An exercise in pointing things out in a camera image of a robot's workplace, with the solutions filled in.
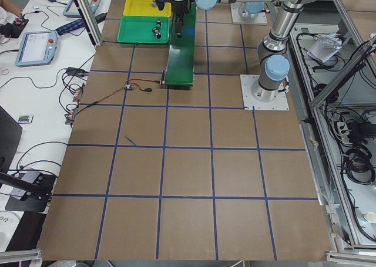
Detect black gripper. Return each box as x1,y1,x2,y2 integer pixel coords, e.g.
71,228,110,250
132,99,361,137
156,0,193,38

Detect green push button switch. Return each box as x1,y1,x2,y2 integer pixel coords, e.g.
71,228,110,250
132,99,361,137
152,27,162,39

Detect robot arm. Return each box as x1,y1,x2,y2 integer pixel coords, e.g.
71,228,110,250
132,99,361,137
155,0,194,38
196,0,316,102

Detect yellow plastic tray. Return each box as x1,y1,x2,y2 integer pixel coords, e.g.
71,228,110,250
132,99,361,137
123,0,172,18

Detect green plastic tray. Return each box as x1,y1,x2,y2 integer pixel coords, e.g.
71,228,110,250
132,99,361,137
117,16,170,44

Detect green conveyor belt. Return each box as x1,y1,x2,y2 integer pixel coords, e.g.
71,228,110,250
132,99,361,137
162,2,196,86

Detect blue plaid cloth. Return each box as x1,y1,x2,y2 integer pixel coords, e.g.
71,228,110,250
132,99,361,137
55,19,85,35

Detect teach pendant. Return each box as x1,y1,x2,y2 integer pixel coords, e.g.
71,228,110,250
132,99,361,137
15,30,58,67
62,0,102,18

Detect crumpled white paper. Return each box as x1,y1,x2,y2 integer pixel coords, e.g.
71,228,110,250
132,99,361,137
307,32,342,63

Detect white power strip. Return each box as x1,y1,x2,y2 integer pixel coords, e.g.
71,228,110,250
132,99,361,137
334,116,350,145

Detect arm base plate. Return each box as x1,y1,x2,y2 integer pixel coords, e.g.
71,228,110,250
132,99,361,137
230,2,267,25
240,75,289,111

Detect red black power cable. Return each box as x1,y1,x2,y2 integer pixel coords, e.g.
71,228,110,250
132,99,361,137
75,78,165,115

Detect aluminium frame post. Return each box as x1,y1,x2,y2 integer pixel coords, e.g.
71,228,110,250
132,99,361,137
73,0,103,47

